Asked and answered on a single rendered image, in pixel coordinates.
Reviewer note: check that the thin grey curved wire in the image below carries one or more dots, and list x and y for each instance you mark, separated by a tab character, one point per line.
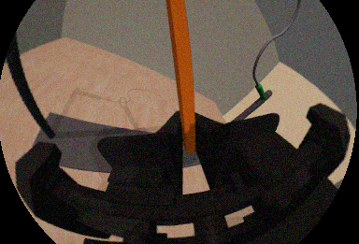
78	139

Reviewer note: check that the orange handle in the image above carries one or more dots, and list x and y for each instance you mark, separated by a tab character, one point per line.
181	48

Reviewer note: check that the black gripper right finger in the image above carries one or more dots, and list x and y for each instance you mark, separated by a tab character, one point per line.
214	141

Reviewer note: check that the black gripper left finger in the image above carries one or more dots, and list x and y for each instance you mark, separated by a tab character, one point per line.
165	147

